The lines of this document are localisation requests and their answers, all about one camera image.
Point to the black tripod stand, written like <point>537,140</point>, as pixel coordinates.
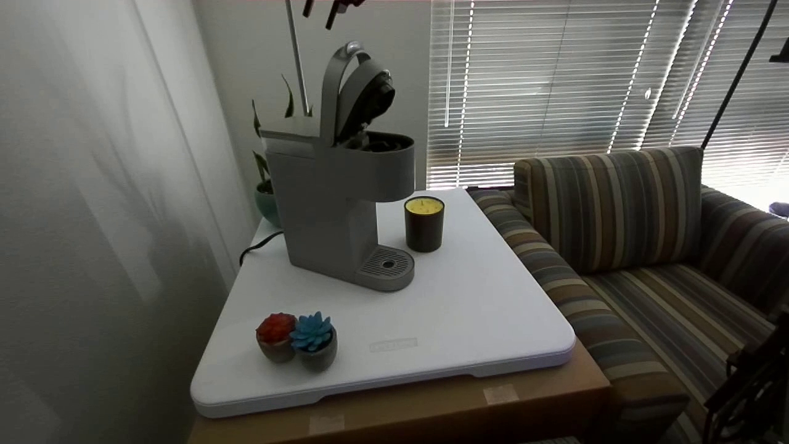
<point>752,387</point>

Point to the thin black slanted pole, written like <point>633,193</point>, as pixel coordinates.
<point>735,77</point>

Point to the striped sofa back cushion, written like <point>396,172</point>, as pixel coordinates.
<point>617,206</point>

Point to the grey coffee maker body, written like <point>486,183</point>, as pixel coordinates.
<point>328,206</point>

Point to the thin grey lamp pole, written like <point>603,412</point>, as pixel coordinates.
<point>297,58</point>

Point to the grey coffee maker lid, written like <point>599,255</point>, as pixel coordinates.
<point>349,87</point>

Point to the white table board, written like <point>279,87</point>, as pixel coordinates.
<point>460,313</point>

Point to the yellow candle in dark jar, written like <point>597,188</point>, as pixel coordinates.
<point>426,223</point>

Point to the brown wooden table base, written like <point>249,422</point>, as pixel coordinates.
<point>460,409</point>

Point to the small black mounted device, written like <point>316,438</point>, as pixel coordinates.
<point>779,50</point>

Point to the striped sofa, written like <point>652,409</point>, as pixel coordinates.
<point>681,313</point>

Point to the white window blinds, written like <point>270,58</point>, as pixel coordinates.
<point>559,76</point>

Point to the snake plant in teal pot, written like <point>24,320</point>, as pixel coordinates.
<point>265,199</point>

